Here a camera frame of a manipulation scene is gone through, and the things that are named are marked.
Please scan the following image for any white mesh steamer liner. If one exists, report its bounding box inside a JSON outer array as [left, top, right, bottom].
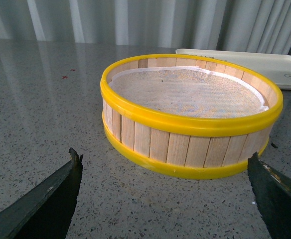
[[109, 66, 269, 119]]

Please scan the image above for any bamboo steamer with yellow rims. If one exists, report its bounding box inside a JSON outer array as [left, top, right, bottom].
[[100, 54, 283, 179]]

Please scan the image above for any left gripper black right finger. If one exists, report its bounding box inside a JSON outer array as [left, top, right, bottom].
[[248, 152, 291, 239]]

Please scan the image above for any grey pleated curtain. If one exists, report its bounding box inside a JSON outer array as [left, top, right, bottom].
[[0, 0, 291, 55]]

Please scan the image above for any white plastic tray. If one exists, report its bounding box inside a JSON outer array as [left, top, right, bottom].
[[175, 49, 291, 90]]

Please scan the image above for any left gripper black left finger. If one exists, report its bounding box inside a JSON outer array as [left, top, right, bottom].
[[0, 148, 83, 239]]

